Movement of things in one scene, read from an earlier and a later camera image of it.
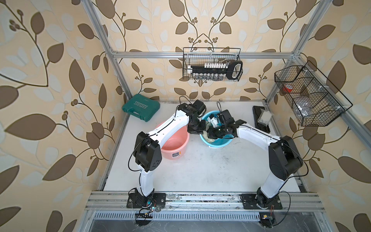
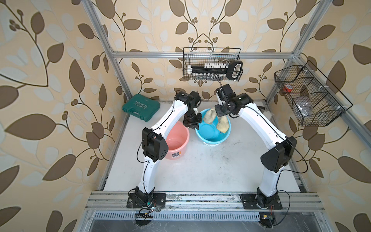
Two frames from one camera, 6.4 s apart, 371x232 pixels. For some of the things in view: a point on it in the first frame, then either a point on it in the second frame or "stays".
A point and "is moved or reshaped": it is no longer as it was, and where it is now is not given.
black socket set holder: [210, 71] stays
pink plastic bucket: [174, 145] stays
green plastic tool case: [143, 107] stays
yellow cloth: [205, 134] is moved or reshaped
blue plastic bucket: [219, 142] is moved or reshaped
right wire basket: [316, 101] stays
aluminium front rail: [202, 202] stays
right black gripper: [210, 130] to [218, 110]
